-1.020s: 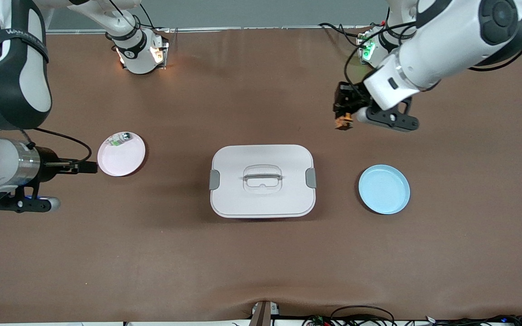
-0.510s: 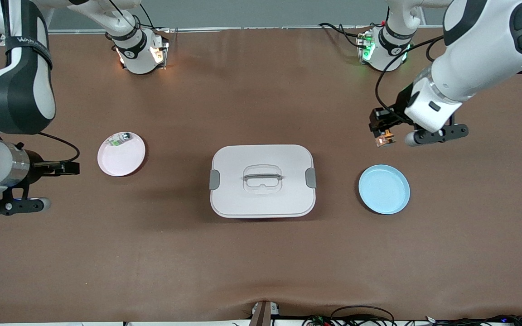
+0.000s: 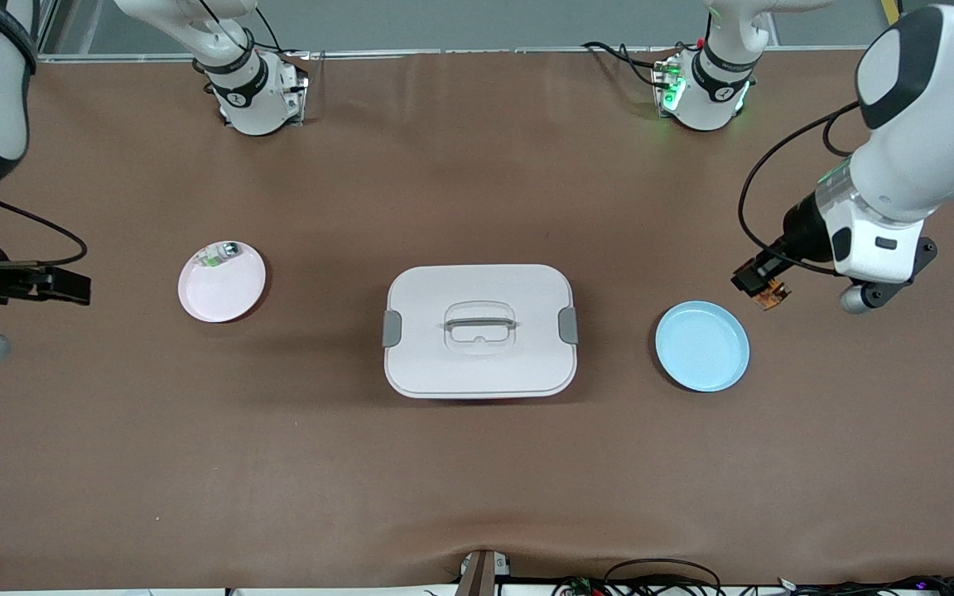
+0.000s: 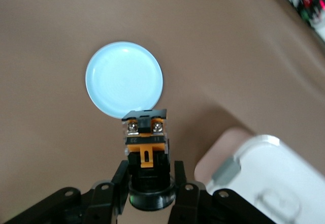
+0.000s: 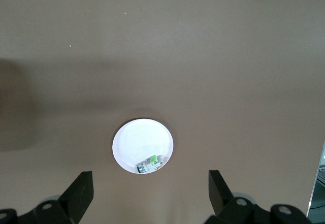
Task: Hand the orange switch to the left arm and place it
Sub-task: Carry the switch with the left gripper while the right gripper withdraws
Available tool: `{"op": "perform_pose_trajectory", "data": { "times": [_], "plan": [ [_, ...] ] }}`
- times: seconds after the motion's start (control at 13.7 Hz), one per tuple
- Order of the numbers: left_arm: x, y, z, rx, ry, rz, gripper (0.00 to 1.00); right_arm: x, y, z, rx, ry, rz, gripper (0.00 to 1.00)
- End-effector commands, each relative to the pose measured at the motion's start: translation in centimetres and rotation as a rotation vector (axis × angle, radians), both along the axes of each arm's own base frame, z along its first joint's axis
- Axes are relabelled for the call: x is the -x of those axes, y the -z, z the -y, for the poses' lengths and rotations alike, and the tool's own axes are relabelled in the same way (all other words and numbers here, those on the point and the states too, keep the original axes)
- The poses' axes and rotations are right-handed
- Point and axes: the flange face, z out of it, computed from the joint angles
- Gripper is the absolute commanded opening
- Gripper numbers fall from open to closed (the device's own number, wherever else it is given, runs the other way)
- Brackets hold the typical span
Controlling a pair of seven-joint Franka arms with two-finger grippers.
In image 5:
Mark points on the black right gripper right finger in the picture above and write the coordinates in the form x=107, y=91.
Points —
x=219, y=198

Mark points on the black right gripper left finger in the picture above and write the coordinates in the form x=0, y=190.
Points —
x=76, y=201

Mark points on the pale pink round plate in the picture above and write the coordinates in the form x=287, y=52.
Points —
x=142, y=140

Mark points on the brown table mat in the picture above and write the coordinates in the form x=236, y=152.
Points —
x=177, y=56

